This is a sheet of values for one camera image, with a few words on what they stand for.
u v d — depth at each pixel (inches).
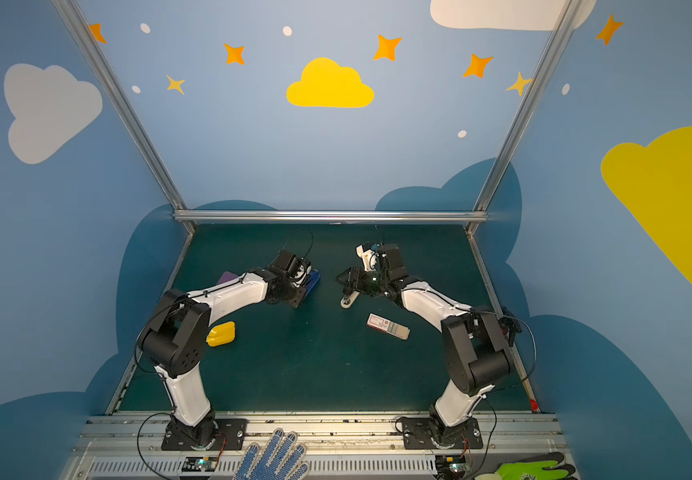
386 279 28.4
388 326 36.7
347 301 38.7
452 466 28.0
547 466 27.9
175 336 19.4
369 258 32.4
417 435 29.4
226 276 41.1
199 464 27.8
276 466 27.6
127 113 33.9
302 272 32.4
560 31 28.4
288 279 31.8
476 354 18.4
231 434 29.6
